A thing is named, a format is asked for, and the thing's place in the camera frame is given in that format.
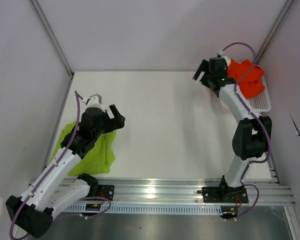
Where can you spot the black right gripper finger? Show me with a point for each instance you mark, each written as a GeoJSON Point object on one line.
{"type": "Point", "coordinates": [206, 80]}
{"type": "Point", "coordinates": [203, 68]}

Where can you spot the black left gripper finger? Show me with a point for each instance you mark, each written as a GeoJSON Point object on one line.
{"type": "Point", "coordinates": [114, 111]}
{"type": "Point", "coordinates": [118, 121]}

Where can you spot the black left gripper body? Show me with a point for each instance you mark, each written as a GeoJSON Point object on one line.
{"type": "Point", "coordinates": [105, 127]}

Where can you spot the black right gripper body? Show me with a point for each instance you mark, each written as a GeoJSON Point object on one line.
{"type": "Point", "coordinates": [210, 75]}

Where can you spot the orange shorts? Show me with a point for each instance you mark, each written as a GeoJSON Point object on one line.
{"type": "Point", "coordinates": [250, 85]}

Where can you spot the lime green shorts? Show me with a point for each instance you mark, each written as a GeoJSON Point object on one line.
{"type": "Point", "coordinates": [99, 159]}

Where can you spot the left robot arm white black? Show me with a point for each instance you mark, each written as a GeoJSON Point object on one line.
{"type": "Point", "coordinates": [35, 209]}

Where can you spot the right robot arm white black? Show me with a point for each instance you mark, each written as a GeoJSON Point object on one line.
{"type": "Point", "coordinates": [251, 138]}

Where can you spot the white plastic perforated basket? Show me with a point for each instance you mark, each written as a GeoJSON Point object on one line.
{"type": "Point", "coordinates": [261, 102]}

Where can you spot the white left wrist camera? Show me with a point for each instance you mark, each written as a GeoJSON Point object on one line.
{"type": "Point", "coordinates": [93, 101]}

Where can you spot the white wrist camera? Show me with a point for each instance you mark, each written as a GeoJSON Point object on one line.
{"type": "Point", "coordinates": [221, 54]}
{"type": "Point", "coordinates": [93, 101]}

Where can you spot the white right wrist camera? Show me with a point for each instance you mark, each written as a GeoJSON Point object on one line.
{"type": "Point", "coordinates": [221, 54]}

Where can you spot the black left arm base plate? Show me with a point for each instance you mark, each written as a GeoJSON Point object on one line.
{"type": "Point", "coordinates": [105, 191]}

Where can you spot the right corner aluminium post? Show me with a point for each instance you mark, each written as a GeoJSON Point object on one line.
{"type": "Point", "coordinates": [278, 23]}

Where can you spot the corner aluminium post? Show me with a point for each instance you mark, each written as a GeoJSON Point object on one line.
{"type": "Point", "coordinates": [35, 5]}
{"type": "Point", "coordinates": [278, 23]}

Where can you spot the left corner aluminium post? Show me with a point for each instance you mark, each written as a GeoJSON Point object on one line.
{"type": "Point", "coordinates": [35, 5]}

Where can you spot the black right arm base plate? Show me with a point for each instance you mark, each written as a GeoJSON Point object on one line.
{"type": "Point", "coordinates": [224, 195]}

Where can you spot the aluminium frame rail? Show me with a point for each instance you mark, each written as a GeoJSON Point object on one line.
{"type": "Point", "coordinates": [184, 191]}

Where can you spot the white slotted cable duct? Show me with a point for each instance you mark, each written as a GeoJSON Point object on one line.
{"type": "Point", "coordinates": [165, 209]}

